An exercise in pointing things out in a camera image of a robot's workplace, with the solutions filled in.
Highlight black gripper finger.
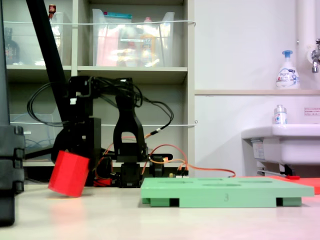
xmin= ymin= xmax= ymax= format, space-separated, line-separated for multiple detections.
xmin=86 ymin=140 xmax=102 ymax=164
xmin=51 ymin=125 xmax=76 ymax=165

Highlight red octagonal pillar block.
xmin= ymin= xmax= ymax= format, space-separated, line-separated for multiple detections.
xmin=47 ymin=149 xmax=90 ymax=198

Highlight small orange flat block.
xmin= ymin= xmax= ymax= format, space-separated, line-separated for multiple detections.
xmin=238 ymin=174 xmax=320 ymax=195

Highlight black notched tripod leg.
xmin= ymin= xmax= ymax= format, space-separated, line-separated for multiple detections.
xmin=0 ymin=0 xmax=26 ymax=228

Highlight black table clamp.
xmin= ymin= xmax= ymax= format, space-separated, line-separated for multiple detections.
xmin=149 ymin=153 xmax=173 ymax=179

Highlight beige shelf unit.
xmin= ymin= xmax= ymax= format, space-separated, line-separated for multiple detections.
xmin=0 ymin=0 xmax=196 ymax=177

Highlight pink pack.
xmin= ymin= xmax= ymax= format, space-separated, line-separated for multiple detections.
xmin=95 ymin=27 xmax=120 ymax=67

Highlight small circuit board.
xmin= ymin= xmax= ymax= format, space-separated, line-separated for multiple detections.
xmin=168 ymin=167 xmax=190 ymax=179

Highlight clear bin with bottles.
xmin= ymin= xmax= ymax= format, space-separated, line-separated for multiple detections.
xmin=3 ymin=11 xmax=65 ymax=66

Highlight dark glass bottle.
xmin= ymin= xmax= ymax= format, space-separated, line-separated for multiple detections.
xmin=3 ymin=27 xmax=21 ymax=65

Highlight yellow bottle pink cap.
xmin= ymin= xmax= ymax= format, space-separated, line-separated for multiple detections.
xmin=139 ymin=16 xmax=158 ymax=66

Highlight large clear storage bin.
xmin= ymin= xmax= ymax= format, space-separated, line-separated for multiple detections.
xmin=91 ymin=8 xmax=176 ymax=68

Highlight blue topped plastic bag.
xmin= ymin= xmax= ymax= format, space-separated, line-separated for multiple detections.
xmin=102 ymin=11 xmax=133 ymax=25

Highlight green shape sorter board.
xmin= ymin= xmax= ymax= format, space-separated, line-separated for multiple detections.
xmin=140 ymin=176 xmax=315 ymax=209

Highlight small clear bottle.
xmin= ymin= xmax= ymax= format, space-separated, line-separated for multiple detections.
xmin=273 ymin=104 xmax=288 ymax=125

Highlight white sink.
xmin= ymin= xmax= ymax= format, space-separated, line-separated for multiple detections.
xmin=241 ymin=123 xmax=320 ymax=166

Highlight silver bar red end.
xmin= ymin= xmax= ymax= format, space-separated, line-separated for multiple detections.
xmin=256 ymin=169 xmax=301 ymax=181

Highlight white pump soap bottle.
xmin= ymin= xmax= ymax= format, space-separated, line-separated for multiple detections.
xmin=275 ymin=49 xmax=301 ymax=90

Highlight metal faucet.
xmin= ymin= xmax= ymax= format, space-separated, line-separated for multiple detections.
xmin=306 ymin=38 xmax=320 ymax=74

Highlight orange servo wire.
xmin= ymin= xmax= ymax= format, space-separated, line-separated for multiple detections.
xmin=99 ymin=136 xmax=136 ymax=174

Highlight clear bin with cables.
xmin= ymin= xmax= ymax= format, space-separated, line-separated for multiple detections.
xmin=9 ymin=106 xmax=66 ymax=159

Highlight blue cable coil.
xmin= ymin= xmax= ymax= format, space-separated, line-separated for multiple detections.
xmin=23 ymin=137 xmax=57 ymax=155

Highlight thin black gripper wires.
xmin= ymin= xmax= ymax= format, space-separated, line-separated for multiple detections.
xmin=26 ymin=81 xmax=72 ymax=126

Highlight long black cable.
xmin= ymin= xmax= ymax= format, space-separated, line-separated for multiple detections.
xmin=134 ymin=98 xmax=175 ymax=133

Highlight white shelf guard cord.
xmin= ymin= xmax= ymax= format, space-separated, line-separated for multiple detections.
xmin=9 ymin=120 xmax=199 ymax=128
xmin=3 ymin=20 xmax=197 ymax=27

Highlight orange wire loop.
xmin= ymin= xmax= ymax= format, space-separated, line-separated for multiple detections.
xmin=142 ymin=129 xmax=237 ymax=179

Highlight white wall notice label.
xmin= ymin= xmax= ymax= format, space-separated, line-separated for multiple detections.
xmin=303 ymin=106 xmax=320 ymax=117

